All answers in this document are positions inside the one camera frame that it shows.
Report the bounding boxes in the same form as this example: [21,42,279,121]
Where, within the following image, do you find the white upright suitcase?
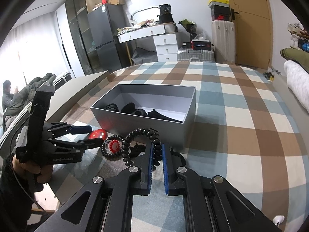
[212,20,236,63]

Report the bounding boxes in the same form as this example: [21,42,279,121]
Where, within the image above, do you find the black bead bracelet red charm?
[100,135,124,160]

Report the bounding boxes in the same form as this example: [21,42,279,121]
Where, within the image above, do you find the black items inside box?
[103,102,182,123]

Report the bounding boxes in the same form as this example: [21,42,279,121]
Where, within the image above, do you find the white desk with drawers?
[118,23,181,62]

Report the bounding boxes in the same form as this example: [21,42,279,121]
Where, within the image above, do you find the black hair claw clip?
[128,143,186,166]

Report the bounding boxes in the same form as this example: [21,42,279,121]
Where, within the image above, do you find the grey cardboard box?
[91,84,196,148]

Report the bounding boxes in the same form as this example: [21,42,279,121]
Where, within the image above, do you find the plaid bed blanket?
[63,62,308,231]

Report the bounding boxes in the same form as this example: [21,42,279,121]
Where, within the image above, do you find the black red box on suitcase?
[182,39,212,51]

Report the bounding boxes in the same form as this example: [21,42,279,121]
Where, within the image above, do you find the white object on bed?
[272,215,285,227]

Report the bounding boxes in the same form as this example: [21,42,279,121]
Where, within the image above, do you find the black bag on desk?
[158,4,174,24]

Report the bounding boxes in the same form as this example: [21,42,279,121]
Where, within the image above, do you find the dark grey refrigerator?
[87,4,130,73]

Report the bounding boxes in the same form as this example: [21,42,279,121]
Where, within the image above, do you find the white rolled blanket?
[284,60,309,111]

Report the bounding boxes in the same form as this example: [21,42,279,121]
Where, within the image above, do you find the seated person in background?
[2,80,19,111]

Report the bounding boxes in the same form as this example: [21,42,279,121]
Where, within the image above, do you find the glass door cabinet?
[65,0,102,75]

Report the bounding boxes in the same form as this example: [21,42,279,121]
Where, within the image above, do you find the silver suitcase lying flat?
[177,49,215,63]

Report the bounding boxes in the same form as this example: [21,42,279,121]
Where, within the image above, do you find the olive green rolled blanket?
[280,48,309,67]

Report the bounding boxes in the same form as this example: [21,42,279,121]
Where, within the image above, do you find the stacked shoe boxes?
[208,0,231,21]

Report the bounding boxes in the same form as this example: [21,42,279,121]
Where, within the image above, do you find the beige bed frame board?
[46,71,109,123]

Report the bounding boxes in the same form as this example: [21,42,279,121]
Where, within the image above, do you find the wooden door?
[229,0,273,70]

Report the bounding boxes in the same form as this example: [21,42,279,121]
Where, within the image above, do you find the left hand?
[12,156,53,184]

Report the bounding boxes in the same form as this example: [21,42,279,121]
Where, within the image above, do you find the cardboard box on fridge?
[107,0,126,5]

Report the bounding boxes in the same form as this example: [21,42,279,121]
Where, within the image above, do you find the shoe rack with shoes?
[288,23,309,52]

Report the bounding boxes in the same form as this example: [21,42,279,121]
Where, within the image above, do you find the green flower bouquet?
[179,19,197,41]

